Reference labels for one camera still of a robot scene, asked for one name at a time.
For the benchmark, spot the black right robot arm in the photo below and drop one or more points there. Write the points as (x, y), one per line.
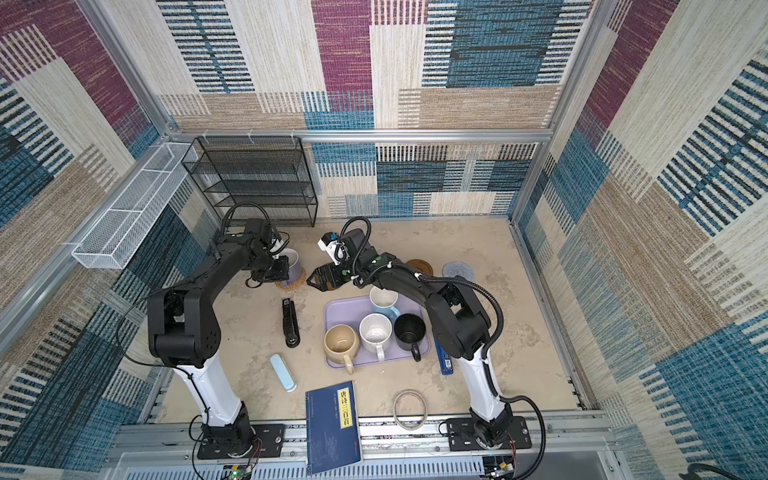
(465, 317)

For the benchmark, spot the clear tape roll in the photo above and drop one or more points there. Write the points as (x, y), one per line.
(409, 410)

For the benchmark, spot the brown round coaster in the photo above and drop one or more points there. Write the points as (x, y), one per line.
(421, 266)

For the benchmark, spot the black stapler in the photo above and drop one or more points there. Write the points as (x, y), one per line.
(290, 323)

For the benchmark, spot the light blue mug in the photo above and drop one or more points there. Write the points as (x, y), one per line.
(384, 302)

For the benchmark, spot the lilac white mug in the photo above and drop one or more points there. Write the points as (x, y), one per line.
(295, 269)

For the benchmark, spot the lilac plastic tray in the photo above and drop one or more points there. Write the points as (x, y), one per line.
(351, 311)

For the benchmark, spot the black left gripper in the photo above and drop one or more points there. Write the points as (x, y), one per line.
(280, 275)

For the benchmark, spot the white ceramic mug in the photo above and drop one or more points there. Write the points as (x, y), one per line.
(376, 334)

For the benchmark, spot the light blue small case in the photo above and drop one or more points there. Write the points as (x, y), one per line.
(283, 373)

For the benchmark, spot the white wire mesh basket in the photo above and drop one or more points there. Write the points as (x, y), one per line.
(121, 229)

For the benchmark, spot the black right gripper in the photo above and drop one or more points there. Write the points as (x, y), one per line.
(321, 273)

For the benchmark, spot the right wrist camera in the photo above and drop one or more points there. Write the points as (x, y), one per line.
(334, 247)

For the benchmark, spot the blue stapler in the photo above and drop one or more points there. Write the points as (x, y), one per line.
(445, 362)

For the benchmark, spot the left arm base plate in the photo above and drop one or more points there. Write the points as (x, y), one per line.
(266, 442)

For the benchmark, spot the grey woven round coaster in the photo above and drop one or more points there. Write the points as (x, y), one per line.
(458, 269)

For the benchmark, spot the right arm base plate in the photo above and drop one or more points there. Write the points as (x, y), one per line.
(461, 435)

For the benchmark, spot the black ceramic mug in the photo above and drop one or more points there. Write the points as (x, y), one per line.
(409, 331)

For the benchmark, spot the black wire shelf rack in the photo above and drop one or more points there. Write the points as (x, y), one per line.
(270, 173)

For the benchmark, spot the beige ceramic mug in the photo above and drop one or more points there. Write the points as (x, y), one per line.
(341, 346)

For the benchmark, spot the dark blue book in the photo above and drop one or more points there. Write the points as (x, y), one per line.
(332, 429)

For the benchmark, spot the woven rattan coaster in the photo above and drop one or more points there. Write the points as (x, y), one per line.
(292, 286)

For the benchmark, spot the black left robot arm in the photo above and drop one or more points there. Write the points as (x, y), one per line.
(183, 330)

